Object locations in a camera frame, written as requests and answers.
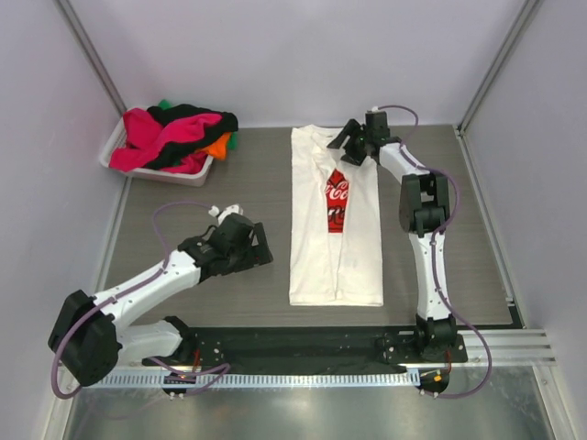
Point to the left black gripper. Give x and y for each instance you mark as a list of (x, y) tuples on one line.
[(257, 255)]

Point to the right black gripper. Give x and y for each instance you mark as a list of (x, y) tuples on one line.
[(349, 129)]

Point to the white coca-cola t-shirt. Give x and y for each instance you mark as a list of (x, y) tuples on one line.
[(336, 238)]

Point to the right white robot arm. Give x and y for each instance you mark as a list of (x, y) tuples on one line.
[(424, 215)]

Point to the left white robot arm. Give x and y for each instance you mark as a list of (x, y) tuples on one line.
[(95, 333)]

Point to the orange t-shirt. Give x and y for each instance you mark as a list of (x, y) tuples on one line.
[(218, 150)]

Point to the green t-shirt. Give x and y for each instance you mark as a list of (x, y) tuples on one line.
[(232, 139)]

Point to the black t-shirt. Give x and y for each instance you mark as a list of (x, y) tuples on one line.
[(185, 131)]

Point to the pink t-shirt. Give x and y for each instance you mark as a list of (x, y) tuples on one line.
[(142, 133)]

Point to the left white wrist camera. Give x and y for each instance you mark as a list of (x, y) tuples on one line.
[(220, 214)]

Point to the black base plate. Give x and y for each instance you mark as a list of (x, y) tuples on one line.
[(253, 347)]

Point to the white slotted cable duct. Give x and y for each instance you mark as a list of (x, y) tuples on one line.
[(152, 378)]

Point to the aluminium frame rail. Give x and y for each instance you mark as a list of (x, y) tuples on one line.
[(509, 348)]

